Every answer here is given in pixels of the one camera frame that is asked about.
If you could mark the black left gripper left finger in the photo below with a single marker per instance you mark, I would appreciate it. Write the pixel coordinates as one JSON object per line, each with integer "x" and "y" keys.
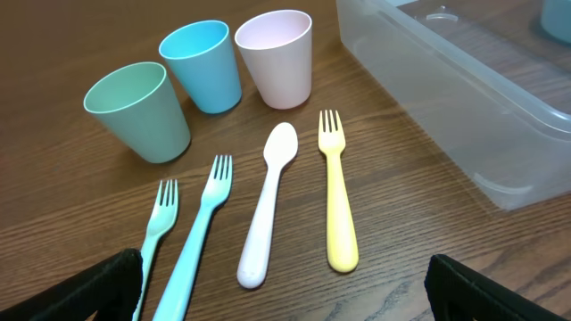
{"x": 109, "y": 290}

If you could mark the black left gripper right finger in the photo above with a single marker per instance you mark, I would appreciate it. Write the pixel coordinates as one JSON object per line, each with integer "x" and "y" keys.
{"x": 459, "y": 293}

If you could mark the blue plastic fork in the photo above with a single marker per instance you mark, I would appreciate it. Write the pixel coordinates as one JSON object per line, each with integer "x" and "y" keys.
{"x": 177, "y": 294}

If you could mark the green plastic fork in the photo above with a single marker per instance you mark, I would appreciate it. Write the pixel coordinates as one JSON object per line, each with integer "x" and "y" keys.
{"x": 162, "y": 219}

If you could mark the yellow plastic fork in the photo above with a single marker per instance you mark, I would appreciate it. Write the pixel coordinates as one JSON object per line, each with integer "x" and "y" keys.
{"x": 342, "y": 247}

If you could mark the green plastic cup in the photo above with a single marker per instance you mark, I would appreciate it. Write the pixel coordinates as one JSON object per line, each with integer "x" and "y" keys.
{"x": 138, "y": 104}

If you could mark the white plastic spoon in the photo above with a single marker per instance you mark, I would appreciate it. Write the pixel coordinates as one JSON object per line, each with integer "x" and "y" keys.
{"x": 280, "y": 149}

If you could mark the blue plastic cup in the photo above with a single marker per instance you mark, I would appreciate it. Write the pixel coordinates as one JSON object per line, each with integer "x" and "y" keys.
{"x": 202, "y": 58}

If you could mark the pink plastic cup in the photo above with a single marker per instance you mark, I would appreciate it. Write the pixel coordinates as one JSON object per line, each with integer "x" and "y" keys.
{"x": 277, "y": 50}

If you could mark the green plastic bowl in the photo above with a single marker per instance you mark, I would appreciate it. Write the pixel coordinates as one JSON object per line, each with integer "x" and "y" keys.
{"x": 555, "y": 18}

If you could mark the clear plastic container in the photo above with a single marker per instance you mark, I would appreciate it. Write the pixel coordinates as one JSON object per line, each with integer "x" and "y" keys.
{"x": 482, "y": 78}

